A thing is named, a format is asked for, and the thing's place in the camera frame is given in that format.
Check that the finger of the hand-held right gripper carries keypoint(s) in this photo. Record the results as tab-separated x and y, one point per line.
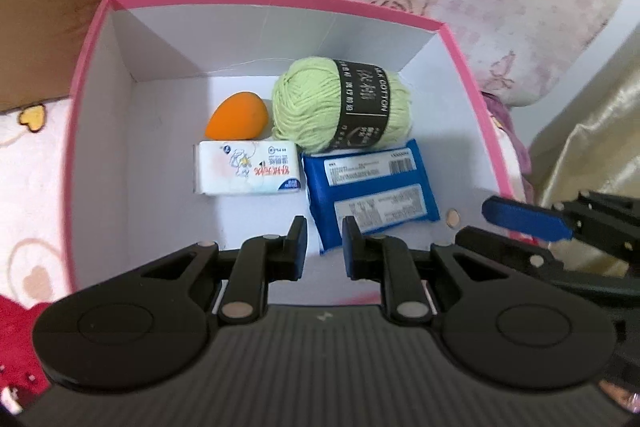
500	247
530	219

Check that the green yarn ball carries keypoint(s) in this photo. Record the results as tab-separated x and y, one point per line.
310	107

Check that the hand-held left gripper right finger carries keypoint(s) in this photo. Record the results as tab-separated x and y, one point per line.
351	247

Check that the gold curtain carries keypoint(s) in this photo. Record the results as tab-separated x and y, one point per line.
590	147

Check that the white wet wipes pack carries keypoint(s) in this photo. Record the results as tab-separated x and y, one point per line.
240	167

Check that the blue wipes packet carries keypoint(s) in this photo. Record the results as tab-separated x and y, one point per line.
370	187

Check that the orange makeup sponge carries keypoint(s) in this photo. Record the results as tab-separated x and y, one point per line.
237	117

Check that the bear printed blanket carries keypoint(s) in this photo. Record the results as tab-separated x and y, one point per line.
30	187

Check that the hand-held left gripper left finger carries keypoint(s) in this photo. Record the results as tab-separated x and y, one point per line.
299	247

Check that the pink cardboard box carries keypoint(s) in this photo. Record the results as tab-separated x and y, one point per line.
150	132

